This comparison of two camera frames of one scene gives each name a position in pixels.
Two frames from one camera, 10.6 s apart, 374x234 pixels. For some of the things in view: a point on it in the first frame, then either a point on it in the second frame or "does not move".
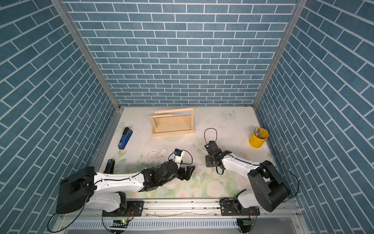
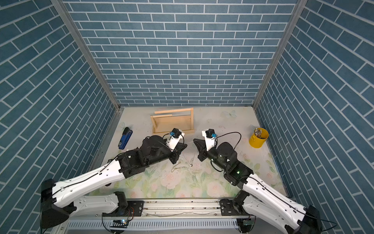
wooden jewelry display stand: [170, 125] does not move
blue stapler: [125, 138] does not move
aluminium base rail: [188, 210] does not move
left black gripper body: [180, 174] to [174, 153]
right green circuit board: [248, 222] does not move
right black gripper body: [209, 161] to [205, 154]
